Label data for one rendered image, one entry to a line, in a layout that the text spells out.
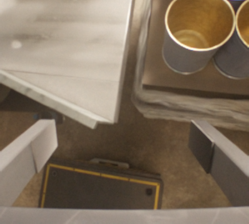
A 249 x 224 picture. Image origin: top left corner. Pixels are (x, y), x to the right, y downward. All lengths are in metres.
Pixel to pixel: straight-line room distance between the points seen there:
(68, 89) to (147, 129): 1.09
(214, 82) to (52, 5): 0.29
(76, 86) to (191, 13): 0.19
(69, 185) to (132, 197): 0.37
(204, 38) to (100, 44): 0.15
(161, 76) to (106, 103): 0.09
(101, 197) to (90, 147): 0.43
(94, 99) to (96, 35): 0.10
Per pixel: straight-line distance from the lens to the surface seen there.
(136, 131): 1.34
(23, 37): 0.36
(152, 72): 0.26
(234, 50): 0.23
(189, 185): 1.42
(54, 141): 0.17
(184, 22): 0.27
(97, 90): 0.27
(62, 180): 1.16
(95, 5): 0.33
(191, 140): 0.17
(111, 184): 1.08
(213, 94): 0.35
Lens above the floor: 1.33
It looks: 79 degrees down
